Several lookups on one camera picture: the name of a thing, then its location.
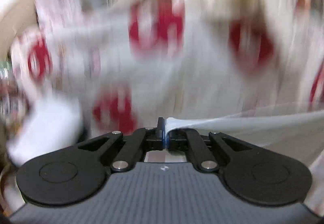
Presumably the light blue printed t-shirt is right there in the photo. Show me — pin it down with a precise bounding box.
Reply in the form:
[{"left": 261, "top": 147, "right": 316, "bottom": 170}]
[{"left": 164, "top": 110, "right": 323, "bottom": 134}]

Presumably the white quilt with red prints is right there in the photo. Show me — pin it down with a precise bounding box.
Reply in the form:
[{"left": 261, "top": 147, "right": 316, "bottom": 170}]
[{"left": 11, "top": 0, "right": 323, "bottom": 164}]

